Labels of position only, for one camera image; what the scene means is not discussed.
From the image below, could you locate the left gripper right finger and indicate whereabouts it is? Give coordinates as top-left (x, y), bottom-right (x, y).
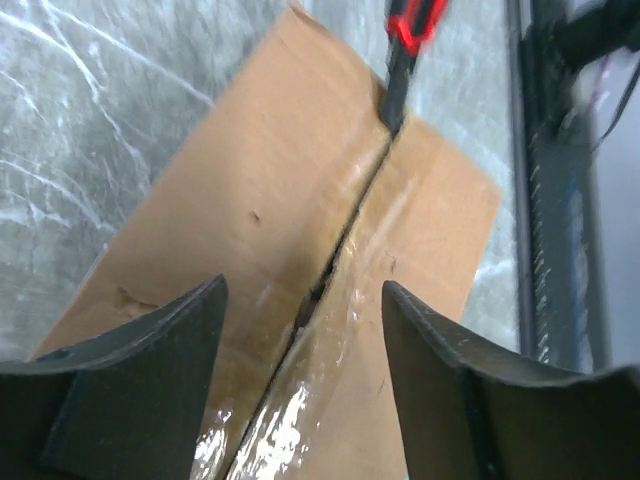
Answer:
top-left (382, 281), bottom-right (639, 479)

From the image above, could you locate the red black utility knife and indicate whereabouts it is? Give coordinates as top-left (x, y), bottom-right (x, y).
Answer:
top-left (379, 0), bottom-right (448, 137)

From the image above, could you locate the brown cardboard express box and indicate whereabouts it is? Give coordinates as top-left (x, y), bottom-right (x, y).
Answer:
top-left (38, 4), bottom-right (500, 479)

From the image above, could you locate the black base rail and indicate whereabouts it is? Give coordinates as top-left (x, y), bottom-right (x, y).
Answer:
top-left (506, 1), bottom-right (611, 373)

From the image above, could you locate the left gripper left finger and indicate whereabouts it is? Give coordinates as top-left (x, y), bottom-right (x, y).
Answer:
top-left (1, 276), bottom-right (228, 480)

